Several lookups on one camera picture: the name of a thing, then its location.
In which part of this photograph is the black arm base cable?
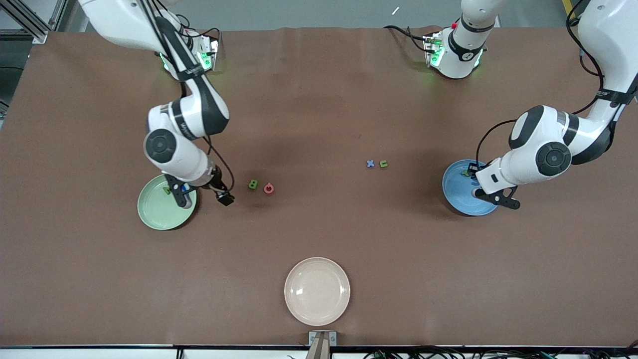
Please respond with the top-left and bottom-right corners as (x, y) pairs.
(174, 15), (221, 45)
(383, 25), (430, 53)

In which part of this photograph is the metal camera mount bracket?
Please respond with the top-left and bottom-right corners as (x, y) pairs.
(308, 331), (338, 359)

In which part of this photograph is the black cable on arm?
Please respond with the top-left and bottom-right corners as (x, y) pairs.
(476, 0), (634, 168)
(140, 0), (235, 195)

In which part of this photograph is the black right arm base cable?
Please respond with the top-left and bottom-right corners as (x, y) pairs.
(174, 15), (221, 45)

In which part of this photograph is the light green plate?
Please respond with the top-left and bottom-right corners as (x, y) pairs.
(137, 173), (197, 231)

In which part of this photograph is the beige plate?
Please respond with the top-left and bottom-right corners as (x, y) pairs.
(284, 257), (351, 327)

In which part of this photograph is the brown table cover mat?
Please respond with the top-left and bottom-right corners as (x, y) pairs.
(0, 26), (638, 348)

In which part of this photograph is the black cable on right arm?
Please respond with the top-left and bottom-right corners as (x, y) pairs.
(140, 0), (235, 195)

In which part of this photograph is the white table edge rail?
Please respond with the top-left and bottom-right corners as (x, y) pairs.
(0, 346), (638, 359)

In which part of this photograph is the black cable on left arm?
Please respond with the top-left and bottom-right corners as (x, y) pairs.
(476, 0), (634, 168)

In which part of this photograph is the black left arm base cable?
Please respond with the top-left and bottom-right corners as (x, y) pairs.
(383, 25), (430, 53)

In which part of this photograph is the aluminium frame profile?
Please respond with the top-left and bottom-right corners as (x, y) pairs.
(0, 0), (80, 44)

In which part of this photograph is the blue plate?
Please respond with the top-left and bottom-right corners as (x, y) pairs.
(442, 160), (500, 216)

